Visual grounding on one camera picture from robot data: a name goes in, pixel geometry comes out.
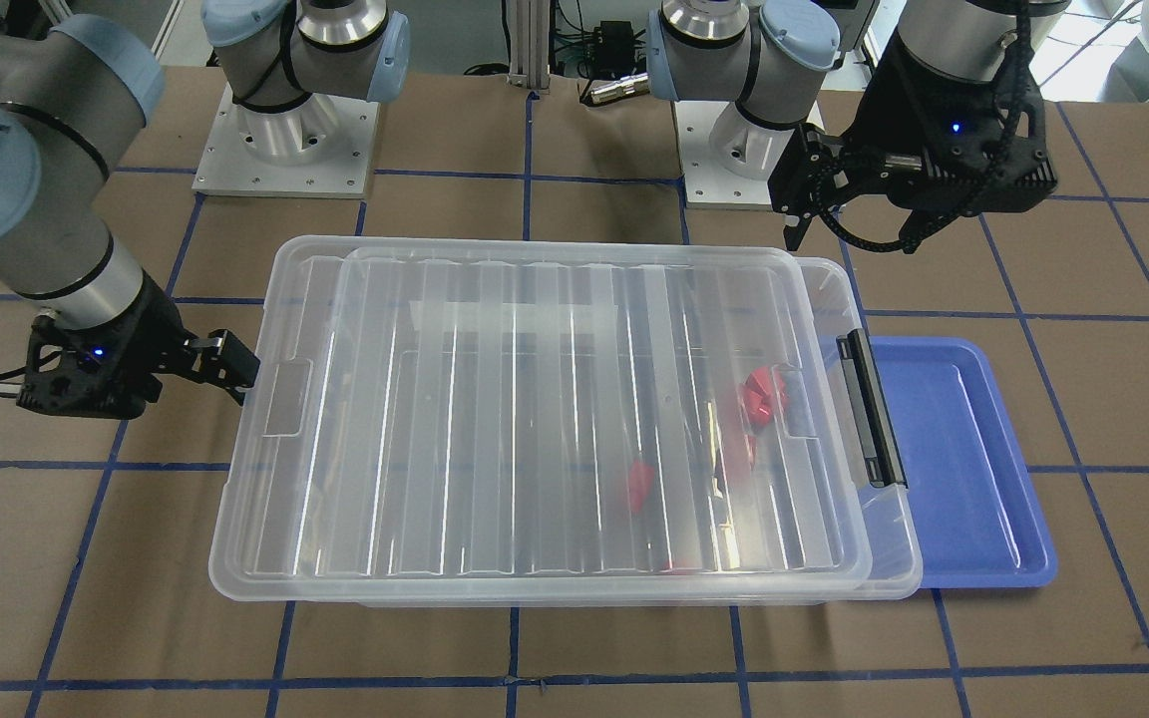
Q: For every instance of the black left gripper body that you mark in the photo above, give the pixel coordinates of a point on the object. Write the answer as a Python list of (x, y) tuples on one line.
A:
[(896, 112)]

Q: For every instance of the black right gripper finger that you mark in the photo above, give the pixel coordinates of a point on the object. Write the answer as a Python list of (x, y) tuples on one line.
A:
[(221, 360)]

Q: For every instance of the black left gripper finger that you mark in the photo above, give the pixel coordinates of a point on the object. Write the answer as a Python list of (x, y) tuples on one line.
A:
[(803, 183)]

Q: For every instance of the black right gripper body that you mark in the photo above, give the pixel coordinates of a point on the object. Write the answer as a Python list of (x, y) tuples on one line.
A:
[(150, 330)]

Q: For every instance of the clear plastic box lid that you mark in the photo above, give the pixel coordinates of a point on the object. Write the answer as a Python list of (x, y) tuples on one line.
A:
[(287, 472)]

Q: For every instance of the red block from tray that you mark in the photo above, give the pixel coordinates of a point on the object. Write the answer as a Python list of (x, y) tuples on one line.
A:
[(736, 458)]

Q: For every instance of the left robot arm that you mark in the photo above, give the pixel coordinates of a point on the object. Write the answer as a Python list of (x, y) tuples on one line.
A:
[(771, 60)]

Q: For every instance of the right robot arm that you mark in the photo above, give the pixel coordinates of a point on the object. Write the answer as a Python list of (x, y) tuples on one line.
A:
[(71, 104)]

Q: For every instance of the clear plastic storage box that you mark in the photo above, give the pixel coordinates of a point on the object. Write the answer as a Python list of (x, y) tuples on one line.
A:
[(585, 425)]

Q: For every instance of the red block box centre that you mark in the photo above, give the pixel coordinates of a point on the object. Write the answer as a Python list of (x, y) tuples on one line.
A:
[(640, 479)]

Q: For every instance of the silver cylinder connector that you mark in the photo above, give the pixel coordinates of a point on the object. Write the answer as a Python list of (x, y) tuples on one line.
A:
[(598, 94)]

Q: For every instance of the red block upper pair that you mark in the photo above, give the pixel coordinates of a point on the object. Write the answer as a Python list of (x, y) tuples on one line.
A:
[(766, 386)]

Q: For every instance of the red block pair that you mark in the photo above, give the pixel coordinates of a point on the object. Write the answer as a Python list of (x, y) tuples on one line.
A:
[(766, 386), (760, 409)]

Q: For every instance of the black power adapter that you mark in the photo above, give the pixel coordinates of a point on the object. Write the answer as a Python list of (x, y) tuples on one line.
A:
[(613, 45)]

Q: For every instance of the red block lower pair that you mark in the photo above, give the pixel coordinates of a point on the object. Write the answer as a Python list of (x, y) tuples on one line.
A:
[(760, 409)]

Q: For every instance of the blue plastic tray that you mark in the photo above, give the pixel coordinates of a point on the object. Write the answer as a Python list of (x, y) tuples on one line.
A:
[(969, 517)]

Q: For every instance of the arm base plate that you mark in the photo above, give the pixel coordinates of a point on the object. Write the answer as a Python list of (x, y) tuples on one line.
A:
[(323, 149), (724, 160)]

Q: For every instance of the black box latch handle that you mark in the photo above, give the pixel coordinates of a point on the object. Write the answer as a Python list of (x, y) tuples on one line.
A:
[(879, 447)]

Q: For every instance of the aluminium frame post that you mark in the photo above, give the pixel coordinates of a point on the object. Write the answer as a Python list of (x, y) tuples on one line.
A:
[(529, 44)]

